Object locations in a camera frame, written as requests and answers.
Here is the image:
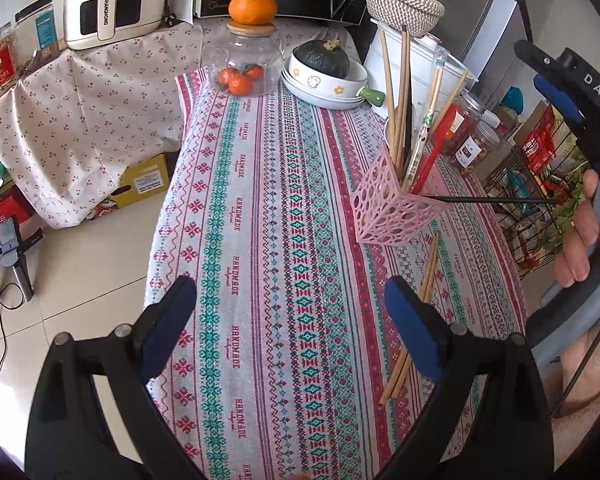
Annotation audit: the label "red plastic spoon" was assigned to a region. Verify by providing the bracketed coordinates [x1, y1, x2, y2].
[411, 104, 462, 195]

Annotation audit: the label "teal plastic bag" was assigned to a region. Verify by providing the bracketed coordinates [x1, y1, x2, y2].
[502, 87, 526, 113]

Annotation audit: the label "person's right hand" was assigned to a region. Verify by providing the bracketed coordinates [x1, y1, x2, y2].
[554, 170, 600, 285]

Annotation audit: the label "pink perforated utensil holder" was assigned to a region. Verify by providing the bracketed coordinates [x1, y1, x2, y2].
[355, 152, 443, 246]

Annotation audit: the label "white pan with green handle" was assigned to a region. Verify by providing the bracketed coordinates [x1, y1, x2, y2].
[280, 67, 387, 110]

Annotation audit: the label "red cardboard box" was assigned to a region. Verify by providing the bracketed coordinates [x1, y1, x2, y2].
[0, 195, 36, 241]

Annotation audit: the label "white electric cooking pot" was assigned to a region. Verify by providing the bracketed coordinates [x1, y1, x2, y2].
[370, 17, 481, 126]

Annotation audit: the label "dark green kabocha squash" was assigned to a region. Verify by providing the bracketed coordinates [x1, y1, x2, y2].
[292, 40, 351, 80]

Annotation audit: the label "green leafy vegetables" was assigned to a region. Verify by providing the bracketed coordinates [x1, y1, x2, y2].
[540, 160, 592, 256]

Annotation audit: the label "yellow cardboard box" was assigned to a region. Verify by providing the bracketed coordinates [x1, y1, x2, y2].
[87, 152, 171, 221]

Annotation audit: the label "red labelled food jar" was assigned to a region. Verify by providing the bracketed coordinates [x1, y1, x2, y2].
[0, 22, 24, 99]

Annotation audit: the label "clear jar of red chili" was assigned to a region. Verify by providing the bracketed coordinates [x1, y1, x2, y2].
[435, 92, 486, 157]

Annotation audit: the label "grey handheld stand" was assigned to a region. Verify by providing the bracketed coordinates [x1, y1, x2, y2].
[0, 217, 45, 303]

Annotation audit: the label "red snack packet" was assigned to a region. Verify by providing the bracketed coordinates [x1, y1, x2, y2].
[515, 105, 557, 173]

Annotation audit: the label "black chopstick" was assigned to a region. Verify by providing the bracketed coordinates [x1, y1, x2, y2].
[422, 194, 565, 207]
[399, 24, 413, 171]

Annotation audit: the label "bundle of wooden chopsticks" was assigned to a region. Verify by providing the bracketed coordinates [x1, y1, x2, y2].
[377, 27, 471, 191]

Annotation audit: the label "large orange tangerine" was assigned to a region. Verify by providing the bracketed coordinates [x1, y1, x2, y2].
[228, 0, 278, 26]

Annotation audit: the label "white floral cloth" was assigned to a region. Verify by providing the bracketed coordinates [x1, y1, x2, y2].
[0, 12, 353, 231]

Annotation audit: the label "silver refrigerator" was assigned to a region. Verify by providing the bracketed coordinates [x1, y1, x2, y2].
[445, 0, 536, 96]

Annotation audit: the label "person's right forearm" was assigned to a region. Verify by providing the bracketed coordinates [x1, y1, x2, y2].
[550, 305, 600, 466]

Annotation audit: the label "woven lidded basket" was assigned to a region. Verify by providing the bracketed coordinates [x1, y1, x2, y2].
[366, 0, 445, 38]

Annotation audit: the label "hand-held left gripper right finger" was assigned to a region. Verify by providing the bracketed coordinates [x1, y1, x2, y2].
[375, 275, 553, 480]

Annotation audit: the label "striped patterned tablecloth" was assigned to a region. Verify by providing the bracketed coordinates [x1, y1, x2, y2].
[145, 67, 528, 480]

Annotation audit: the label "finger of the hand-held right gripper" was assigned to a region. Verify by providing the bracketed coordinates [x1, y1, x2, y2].
[514, 40, 567, 75]
[532, 74, 587, 123]

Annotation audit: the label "cream air fryer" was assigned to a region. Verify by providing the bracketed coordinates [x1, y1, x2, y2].
[62, 0, 174, 52]

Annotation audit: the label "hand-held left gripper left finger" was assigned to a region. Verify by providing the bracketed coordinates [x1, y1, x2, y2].
[25, 275, 206, 480]

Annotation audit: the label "black wire rack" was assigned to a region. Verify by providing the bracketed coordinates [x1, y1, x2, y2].
[482, 105, 597, 277]

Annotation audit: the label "white ceramic bowl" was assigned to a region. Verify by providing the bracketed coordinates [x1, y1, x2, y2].
[286, 52, 370, 96]

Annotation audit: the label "glass jar with wooden lid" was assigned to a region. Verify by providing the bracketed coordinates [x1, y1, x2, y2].
[200, 20, 285, 99]

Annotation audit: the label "clear jar with dark label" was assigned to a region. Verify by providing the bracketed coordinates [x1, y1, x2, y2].
[452, 120, 503, 169]

